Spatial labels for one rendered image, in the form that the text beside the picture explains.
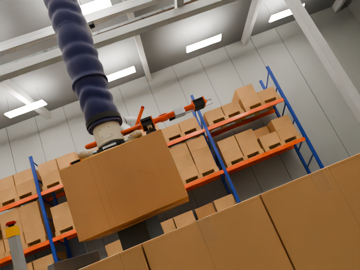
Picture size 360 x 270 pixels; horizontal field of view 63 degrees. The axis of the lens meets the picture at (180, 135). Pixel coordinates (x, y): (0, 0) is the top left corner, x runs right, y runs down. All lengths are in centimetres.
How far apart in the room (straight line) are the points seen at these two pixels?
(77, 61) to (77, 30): 24
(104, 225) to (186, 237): 74
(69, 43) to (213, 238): 160
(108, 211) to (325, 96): 1105
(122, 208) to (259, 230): 83
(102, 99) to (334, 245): 143
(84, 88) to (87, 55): 22
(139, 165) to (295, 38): 1172
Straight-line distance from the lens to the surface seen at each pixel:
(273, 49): 1244
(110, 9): 391
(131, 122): 264
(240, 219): 97
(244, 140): 932
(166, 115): 185
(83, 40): 214
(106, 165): 165
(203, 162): 902
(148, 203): 158
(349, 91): 420
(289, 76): 1201
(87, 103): 190
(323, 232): 104
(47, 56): 432
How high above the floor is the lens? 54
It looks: 16 degrees up
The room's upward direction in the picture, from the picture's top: 23 degrees counter-clockwise
